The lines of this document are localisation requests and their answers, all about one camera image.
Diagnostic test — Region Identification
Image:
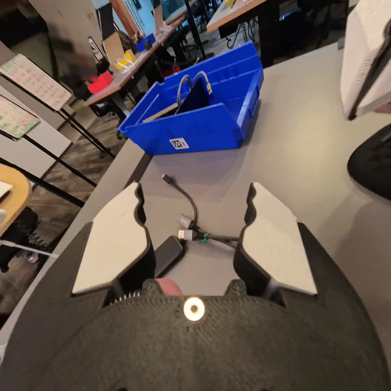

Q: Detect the yellow storage bin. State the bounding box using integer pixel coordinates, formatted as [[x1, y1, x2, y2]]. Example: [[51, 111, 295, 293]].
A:
[[114, 50, 137, 71]]

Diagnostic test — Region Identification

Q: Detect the red storage bin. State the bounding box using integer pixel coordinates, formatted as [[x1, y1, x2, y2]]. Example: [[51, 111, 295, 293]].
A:
[[87, 71, 115, 94]]

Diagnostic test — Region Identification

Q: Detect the thin dark hub cable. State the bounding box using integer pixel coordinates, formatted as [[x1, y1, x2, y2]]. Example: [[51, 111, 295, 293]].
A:
[[161, 174, 200, 230]]

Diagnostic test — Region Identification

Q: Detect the black mesh pad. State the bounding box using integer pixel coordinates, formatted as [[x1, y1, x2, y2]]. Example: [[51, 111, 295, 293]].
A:
[[347, 124, 391, 201]]

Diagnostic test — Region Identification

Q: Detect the blue storage bin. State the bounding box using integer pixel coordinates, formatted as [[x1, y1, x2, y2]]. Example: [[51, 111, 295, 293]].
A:
[[118, 41, 264, 156]]

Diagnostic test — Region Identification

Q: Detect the black usb hub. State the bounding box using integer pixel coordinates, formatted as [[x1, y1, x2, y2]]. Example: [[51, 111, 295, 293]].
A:
[[177, 83, 212, 114]]

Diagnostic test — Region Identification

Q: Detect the handwritten whiteboard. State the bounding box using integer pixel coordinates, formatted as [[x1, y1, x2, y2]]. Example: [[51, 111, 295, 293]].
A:
[[0, 53, 73, 112]]

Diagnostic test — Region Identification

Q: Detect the small blue tray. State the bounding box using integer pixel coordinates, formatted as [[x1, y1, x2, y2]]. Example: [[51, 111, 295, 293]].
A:
[[135, 34, 157, 53]]

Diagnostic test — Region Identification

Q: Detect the grey work table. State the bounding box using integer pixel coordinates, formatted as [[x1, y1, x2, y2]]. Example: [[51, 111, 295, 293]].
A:
[[83, 12, 191, 108]]

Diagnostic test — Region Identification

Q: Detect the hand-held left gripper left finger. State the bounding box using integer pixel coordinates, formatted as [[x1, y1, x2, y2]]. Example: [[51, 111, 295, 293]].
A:
[[72, 182, 154, 295]]

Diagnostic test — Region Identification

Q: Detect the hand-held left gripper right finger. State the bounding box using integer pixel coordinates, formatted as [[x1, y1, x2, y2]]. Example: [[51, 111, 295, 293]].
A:
[[234, 182, 318, 299]]

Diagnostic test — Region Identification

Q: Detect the green marked whiteboard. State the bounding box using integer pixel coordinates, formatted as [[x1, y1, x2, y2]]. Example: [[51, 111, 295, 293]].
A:
[[0, 95, 41, 141]]

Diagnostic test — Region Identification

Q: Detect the silver tipped cable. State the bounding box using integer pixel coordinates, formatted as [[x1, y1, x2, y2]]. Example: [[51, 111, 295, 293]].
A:
[[176, 70, 214, 111]]

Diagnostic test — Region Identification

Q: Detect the grey display table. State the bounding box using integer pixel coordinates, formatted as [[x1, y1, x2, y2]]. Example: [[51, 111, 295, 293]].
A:
[[207, 0, 270, 35]]

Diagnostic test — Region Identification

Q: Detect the braided usb cable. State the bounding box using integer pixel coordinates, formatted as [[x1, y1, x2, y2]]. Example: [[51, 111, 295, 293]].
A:
[[177, 214, 241, 249]]

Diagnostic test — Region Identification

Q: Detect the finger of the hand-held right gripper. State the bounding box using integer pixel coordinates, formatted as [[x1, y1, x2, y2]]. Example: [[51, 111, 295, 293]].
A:
[[340, 0, 391, 120], [356, 60, 391, 118]]

